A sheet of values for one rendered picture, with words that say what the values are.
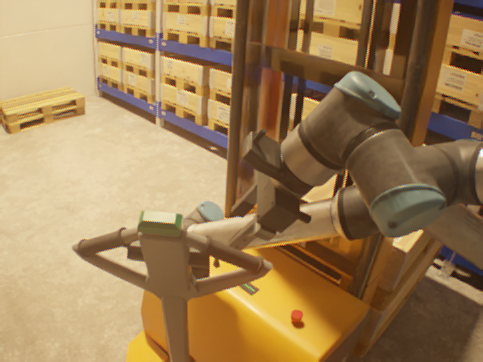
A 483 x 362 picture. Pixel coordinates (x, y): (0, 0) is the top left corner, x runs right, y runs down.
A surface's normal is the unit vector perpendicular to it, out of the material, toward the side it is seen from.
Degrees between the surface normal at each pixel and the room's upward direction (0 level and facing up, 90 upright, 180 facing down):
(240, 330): 68
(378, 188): 78
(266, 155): 33
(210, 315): 74
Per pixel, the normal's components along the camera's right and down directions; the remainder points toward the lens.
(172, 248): -0.05, 0.70
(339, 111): -0.76, -0.05
